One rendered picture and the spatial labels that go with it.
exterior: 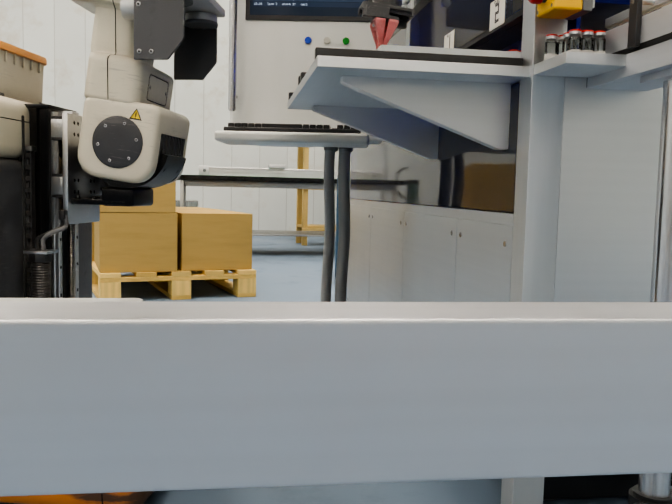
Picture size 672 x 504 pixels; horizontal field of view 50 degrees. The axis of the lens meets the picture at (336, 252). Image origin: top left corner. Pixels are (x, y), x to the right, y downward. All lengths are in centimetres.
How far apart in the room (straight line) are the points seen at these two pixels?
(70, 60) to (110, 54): 916
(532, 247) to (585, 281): 13
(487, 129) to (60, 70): 952
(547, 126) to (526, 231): 20
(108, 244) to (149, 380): 361
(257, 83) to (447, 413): 191
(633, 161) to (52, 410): 121
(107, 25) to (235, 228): 277
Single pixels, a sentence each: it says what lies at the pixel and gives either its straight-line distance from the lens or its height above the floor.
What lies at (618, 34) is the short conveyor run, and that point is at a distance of 138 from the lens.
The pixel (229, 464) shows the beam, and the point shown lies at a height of 45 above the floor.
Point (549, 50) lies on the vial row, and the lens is 138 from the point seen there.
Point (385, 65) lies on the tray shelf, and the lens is 135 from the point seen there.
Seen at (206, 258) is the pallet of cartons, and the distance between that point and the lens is 422.
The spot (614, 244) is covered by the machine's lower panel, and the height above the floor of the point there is 55.
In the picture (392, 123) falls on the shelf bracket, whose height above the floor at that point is 82.
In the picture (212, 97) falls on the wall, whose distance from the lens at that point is 1051.
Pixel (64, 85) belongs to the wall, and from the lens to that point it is 1070.
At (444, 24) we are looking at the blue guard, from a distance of 200.
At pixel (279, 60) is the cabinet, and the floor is 105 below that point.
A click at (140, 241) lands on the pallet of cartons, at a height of 33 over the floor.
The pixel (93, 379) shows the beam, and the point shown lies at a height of 51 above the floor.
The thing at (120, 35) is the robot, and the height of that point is 94.
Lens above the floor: 64
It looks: 5 degrees down
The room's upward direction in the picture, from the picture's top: 1 degrees clockwise
